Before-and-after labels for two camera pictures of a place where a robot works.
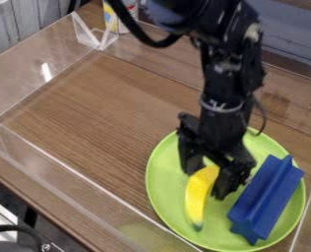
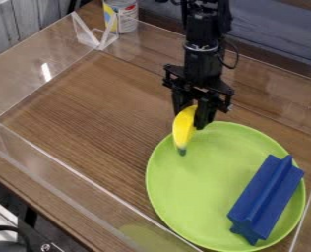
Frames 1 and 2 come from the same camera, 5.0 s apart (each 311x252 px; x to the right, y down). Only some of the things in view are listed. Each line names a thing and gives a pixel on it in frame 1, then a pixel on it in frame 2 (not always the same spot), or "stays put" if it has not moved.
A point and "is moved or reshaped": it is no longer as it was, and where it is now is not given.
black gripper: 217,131 to 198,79
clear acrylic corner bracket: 94,36 stays put
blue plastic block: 265,201 stays put
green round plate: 166,189 stays put
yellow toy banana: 197,189 is moved or reshaped
